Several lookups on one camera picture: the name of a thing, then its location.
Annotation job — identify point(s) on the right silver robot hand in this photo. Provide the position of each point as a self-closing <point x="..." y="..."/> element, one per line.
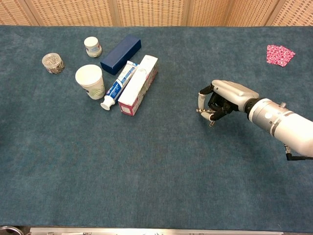
<point x="232" y="94"/>

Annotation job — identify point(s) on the metal beaded rod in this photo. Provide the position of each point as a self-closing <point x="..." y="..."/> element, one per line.
<point x="203" y="111"/>

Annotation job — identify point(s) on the small metal paper clip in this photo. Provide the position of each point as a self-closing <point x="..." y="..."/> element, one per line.
<point x="211" y="123"/>

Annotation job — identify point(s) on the pink patterned folded cloth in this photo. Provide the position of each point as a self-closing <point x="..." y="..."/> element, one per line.
<point x="279" y="55"/>

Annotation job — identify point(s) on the white pink toothpaste carton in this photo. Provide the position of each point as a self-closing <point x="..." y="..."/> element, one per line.
<point x="138" y="85"/>

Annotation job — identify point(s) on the teal felt table cloth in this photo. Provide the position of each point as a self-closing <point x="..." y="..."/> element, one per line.
<point x="156" y="171"/>

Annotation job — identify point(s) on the woven rattan folding screen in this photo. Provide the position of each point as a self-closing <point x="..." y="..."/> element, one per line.
<point x="156" y="12"/>

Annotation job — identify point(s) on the blue white toothpaste tube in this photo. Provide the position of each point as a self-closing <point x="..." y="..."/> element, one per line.
<point x="119" y="83"/>

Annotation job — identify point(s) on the dark blue rectangular box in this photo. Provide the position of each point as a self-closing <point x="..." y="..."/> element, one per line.
<point x="121" y="54"/>

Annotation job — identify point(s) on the white paper cup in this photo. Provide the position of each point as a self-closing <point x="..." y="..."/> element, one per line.
<point x="90" y="81"/>

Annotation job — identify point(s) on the small white lidded bottle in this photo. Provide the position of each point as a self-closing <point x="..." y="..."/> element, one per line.
<point x="92" y="47"/>

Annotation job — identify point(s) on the clear jar of paper clips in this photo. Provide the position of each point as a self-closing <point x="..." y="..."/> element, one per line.
<point x="53" y="63"/>

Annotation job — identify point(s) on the metal rail at table edge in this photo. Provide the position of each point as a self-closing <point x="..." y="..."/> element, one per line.
<point x="156" y="231"/>

